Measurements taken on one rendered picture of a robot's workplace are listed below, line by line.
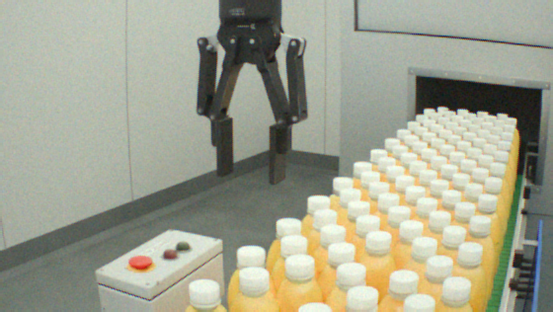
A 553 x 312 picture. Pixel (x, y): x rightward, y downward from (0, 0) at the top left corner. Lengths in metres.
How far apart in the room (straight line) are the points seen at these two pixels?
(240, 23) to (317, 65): 4.57
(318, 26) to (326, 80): 0.48
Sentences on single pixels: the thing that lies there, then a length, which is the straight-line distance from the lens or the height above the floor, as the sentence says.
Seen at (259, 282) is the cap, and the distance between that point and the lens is 0.79.
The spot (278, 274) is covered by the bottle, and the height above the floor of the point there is 1.07.
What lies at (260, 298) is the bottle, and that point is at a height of 1.08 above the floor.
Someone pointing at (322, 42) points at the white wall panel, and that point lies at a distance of 5.24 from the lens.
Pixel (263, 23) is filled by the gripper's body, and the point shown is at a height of 1.43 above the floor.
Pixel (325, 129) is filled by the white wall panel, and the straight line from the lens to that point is 5.33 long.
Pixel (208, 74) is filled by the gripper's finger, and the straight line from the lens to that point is 0.75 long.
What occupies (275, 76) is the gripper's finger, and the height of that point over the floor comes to 1.37.
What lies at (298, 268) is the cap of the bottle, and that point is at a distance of 0.83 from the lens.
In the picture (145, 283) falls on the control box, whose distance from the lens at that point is 0.81.
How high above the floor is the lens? 1.46
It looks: 14 degrees down
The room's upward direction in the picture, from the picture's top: straight up
